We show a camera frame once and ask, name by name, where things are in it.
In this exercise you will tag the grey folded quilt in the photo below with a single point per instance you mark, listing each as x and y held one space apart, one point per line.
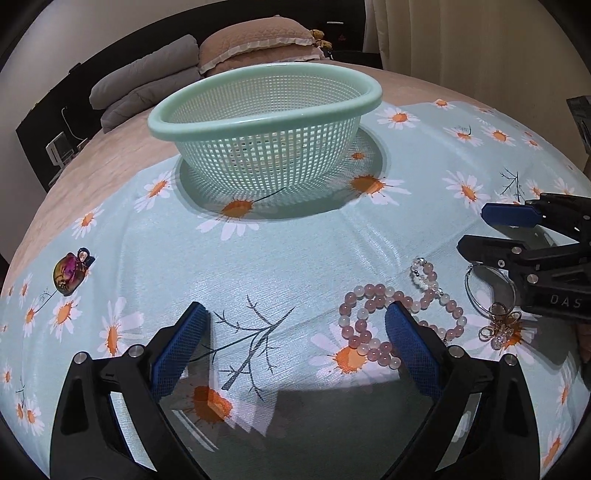
138 78

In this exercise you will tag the green plastic mesh basket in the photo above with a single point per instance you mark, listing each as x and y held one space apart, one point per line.
207 152

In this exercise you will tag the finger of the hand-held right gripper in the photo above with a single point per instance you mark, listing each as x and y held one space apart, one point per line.
489 249
508 215

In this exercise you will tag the white charger device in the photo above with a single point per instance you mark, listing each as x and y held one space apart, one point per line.
60 148

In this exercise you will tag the purple figurine hair clip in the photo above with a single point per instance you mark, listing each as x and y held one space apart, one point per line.
69 272

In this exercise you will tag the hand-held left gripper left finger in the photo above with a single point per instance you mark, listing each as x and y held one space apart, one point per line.
178 350

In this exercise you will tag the brown stuffed toy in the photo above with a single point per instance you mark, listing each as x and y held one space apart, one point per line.
319 38

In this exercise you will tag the silver bangle with flower charm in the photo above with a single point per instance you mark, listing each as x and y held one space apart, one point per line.
501 319

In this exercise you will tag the daisy print green cloth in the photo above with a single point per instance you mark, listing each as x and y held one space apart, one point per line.
300 258

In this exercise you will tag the cream curtain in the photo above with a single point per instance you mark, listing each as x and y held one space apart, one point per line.
415 32

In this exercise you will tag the black headboard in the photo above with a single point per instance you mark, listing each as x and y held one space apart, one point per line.
41 129

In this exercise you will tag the pink frilled pillow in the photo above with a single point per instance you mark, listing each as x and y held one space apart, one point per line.
258 41

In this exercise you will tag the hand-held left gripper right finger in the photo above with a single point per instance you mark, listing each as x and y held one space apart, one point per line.
411 346

